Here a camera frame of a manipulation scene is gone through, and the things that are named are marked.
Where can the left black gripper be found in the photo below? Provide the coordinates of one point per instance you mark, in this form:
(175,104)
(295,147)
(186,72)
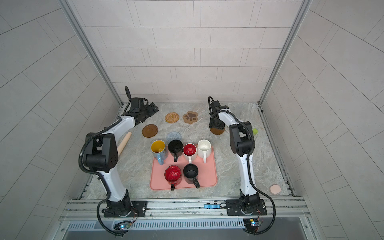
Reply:
(151,111)

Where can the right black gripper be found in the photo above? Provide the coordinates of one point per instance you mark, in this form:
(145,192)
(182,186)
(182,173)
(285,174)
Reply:
(212,123)

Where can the brown wooden coaster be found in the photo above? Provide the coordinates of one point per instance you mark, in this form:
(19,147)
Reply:
(150,131)
(217,131)

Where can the cork paw print coaster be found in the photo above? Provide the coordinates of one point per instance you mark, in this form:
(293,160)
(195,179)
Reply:
(190,117)

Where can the woven rattan coaster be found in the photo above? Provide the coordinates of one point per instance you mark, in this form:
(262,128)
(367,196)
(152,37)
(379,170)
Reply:
(172,117)

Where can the grey felt round coaster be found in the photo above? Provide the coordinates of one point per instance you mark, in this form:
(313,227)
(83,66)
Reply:
(173,136)

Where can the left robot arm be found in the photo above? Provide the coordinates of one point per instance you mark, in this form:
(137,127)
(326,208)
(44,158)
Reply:
(99,155)

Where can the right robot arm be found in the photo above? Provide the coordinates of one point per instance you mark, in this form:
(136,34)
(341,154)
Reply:
(242,143)

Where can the pink round coaster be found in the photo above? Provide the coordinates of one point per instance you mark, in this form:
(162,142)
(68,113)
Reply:
(275,189)

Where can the white mug red inside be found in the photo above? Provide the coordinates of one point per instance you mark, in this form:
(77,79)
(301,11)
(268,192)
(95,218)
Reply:
(190,152)

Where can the wooden rolling pin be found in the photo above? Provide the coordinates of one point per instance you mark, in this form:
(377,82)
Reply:
(124,142)

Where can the blue mug yellow inside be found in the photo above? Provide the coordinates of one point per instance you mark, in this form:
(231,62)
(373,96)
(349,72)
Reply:
(159,150)

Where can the black mug back row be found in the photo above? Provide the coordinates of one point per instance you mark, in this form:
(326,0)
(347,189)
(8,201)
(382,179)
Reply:
(176,149)

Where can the black mug row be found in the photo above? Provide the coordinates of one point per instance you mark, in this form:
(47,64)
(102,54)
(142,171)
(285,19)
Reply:
(176,149)
(191,172)

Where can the pink silicone tray mat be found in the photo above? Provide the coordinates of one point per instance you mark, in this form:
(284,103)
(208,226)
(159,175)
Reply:
(207,176)

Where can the black mug front row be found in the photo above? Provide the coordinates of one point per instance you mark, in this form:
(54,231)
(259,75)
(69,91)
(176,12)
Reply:
(191,172)

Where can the red mug front row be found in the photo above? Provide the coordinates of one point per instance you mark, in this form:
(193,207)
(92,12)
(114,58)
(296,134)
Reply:
(173,176)

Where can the right circuit board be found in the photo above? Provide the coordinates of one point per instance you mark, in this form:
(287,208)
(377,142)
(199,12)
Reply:
(252,223)

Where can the circuit board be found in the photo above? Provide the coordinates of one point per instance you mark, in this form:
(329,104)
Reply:
(122,226)
(252,223)

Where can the left circuit board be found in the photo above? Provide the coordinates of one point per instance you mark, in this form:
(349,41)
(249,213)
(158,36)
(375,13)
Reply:
(122,226)

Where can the blue clamp on rail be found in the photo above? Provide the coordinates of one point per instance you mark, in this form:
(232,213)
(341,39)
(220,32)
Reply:
(212,206)

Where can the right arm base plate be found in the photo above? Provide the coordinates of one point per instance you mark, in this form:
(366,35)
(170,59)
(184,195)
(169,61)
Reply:
(238,208)

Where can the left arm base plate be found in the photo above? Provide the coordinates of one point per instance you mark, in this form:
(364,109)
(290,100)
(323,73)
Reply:
(136,208)

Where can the aluminium mounting rail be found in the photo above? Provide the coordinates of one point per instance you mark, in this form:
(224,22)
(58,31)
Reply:
(192,208)

